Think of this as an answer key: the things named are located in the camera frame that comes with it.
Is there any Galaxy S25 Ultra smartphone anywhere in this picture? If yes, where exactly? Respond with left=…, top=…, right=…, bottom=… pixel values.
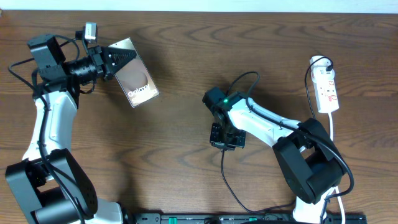
left=110, top=38, right=160, bottom=108

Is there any black charging cable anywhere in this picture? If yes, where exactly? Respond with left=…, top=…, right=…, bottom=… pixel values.
left=220, top=55, right=335, bottom=214

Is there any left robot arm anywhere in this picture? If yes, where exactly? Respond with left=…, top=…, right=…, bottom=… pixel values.
left=6, top=34, right=137, bottom=223

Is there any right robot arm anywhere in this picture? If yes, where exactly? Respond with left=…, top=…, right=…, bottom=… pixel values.
left=202, top=87, right=354, bottom=223

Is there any white power strip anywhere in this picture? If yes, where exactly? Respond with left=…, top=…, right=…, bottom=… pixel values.
left=310, top=55, right=339, bottom=114

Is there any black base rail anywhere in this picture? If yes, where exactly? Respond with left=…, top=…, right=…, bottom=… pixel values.
left=124, top=212, right=368, bottom=224

